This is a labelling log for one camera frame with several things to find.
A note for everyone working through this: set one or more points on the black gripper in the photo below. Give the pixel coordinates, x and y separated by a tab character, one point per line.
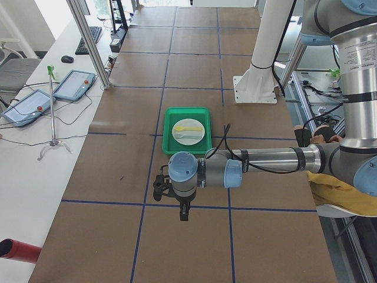
185	201

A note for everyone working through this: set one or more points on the yellow plastic spoon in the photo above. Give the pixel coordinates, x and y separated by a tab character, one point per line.
182	128

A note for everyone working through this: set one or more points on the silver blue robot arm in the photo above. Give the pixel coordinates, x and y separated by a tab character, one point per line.
341	172

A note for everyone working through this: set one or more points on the light blue plastic spoon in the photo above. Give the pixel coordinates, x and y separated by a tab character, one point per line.
187	136

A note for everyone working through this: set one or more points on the white round plate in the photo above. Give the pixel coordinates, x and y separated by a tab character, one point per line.
188	123

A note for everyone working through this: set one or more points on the green plastic tray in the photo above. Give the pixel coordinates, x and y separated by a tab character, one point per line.
172	116

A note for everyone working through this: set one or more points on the person in yellow shirt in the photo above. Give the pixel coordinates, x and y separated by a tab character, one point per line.
333	198

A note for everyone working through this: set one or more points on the metal stand with green clip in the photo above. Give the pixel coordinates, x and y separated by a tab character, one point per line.
54	143

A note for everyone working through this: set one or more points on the blue teach pendant tablet far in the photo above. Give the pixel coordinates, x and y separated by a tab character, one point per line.
74	85

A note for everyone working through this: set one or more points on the blue teach pendant tablet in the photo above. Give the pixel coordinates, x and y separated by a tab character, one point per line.
74	85
28	109

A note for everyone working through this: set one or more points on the red cylinder tube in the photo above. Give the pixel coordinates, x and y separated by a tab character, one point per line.
19	251

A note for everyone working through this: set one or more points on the blue teach pendant tablet near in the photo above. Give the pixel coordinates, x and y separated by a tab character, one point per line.
28	109

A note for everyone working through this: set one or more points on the black computer mouse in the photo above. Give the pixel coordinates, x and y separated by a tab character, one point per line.
67	59

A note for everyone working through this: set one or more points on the grey office chair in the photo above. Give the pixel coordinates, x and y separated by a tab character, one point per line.
15	72

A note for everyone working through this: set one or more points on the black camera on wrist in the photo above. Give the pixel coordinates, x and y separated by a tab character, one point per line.
162	185

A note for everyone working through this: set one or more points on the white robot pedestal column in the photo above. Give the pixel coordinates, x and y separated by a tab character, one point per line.
256	85

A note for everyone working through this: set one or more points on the aluminium frame post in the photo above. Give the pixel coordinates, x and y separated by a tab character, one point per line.
84	30

